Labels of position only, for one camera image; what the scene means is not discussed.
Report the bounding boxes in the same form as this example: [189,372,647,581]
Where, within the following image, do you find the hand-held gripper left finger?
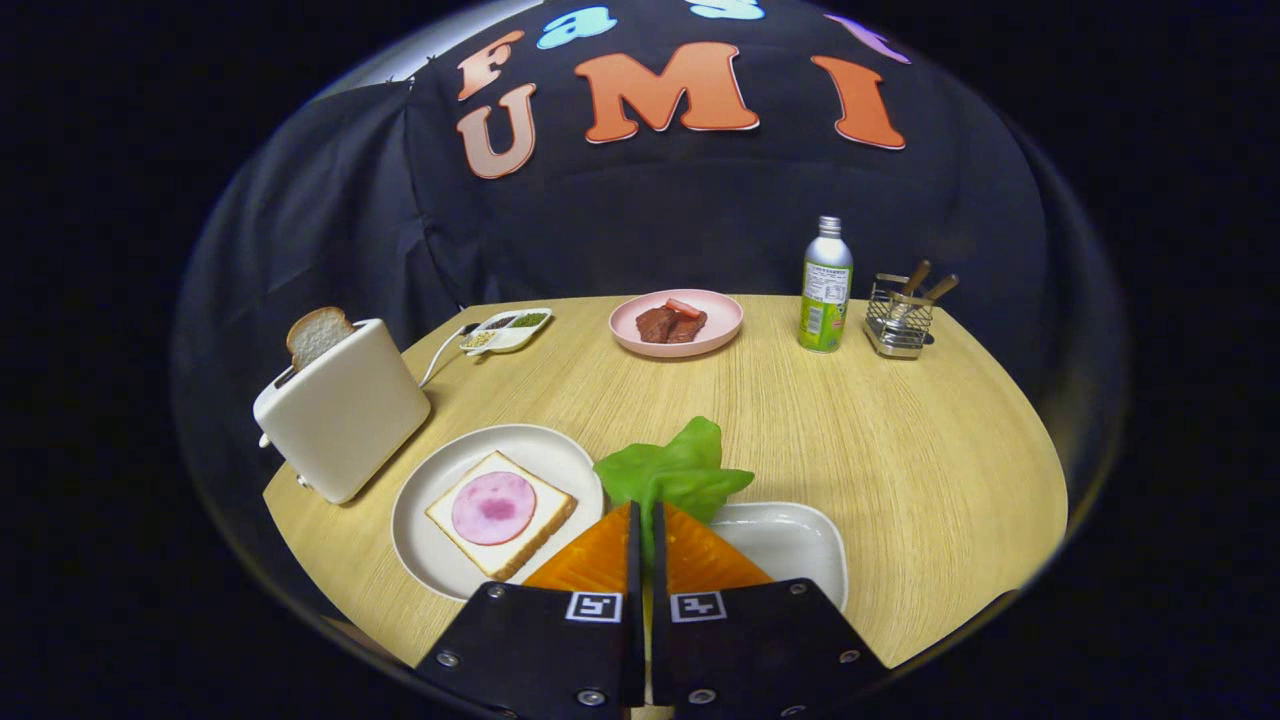
[415,502,646,716]

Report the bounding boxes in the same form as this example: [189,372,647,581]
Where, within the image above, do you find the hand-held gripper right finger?
[652,502,891,719]

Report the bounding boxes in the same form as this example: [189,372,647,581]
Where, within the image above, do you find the green lettuce leaf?
[593,416,756,563]

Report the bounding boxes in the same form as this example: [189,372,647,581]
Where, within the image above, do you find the toasted bread slice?
[286,306,356,373]

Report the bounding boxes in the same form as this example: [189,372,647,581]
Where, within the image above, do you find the rectangular white plate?
[705,501,850,613]

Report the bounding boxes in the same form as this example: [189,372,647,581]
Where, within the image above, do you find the square white bread slice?
[425,450,578,582]

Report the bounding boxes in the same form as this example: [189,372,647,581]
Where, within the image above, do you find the round white plate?
[391,424,607,602]

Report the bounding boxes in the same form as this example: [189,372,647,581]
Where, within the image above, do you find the pink ham slice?
[451,471,538,547]

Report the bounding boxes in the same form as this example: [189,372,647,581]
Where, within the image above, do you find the white toaster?
[252,318,433,505]

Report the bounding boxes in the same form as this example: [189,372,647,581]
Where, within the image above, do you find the divided white dish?
[459,307,554,356]

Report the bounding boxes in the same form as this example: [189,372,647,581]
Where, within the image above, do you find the pink plate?
[609,288,745,359]

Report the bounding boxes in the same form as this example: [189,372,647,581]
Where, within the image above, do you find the cooked brown meat pieces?
[636,305,709,345]

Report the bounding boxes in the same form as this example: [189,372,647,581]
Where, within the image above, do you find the green label metal bottle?
[798,215,855,354]

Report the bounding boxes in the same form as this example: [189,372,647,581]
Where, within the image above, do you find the black backdrop cloth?
[175,0,1101,481]

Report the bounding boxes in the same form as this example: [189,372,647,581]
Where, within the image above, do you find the white power cable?
[418,322,481,389]

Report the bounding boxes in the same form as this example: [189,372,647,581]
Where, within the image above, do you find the metal wire basket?
[864,273,937,361]

